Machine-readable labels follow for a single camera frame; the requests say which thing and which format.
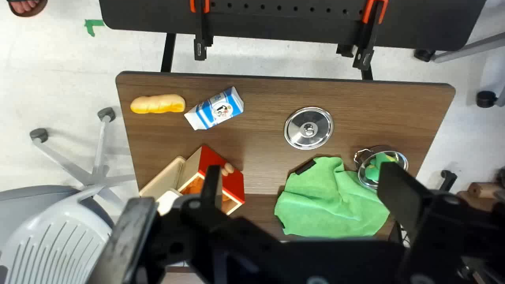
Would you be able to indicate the small silver pot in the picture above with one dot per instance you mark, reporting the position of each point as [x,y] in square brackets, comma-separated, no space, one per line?
[367,158]

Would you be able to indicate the green cloth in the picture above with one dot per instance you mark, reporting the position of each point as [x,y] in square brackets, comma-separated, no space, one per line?
[325,202]

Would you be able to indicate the white mesh office chair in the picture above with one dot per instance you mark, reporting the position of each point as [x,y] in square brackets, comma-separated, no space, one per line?
[47,237]

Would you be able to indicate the black orange clamp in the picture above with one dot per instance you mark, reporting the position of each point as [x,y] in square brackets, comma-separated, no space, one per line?
[367,37]
[200,29]

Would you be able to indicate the black perforated workbench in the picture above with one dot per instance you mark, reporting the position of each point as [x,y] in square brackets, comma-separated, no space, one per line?
[293,18]

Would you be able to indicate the blue white milk carton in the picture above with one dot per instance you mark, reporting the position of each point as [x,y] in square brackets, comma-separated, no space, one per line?
[214,109]

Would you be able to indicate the red wooden drawer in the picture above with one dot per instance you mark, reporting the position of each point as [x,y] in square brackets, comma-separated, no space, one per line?
[221,174]

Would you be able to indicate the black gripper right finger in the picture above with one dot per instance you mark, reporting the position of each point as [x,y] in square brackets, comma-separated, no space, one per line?
[399,191]

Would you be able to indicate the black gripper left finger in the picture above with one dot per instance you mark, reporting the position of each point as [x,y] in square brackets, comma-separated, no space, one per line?
[211,183]

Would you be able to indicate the cream wooden drawer box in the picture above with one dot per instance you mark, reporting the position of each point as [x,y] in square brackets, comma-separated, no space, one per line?
[159,183]

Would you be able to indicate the yellow bread roll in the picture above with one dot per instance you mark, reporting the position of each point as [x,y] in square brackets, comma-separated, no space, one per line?
[156,104]

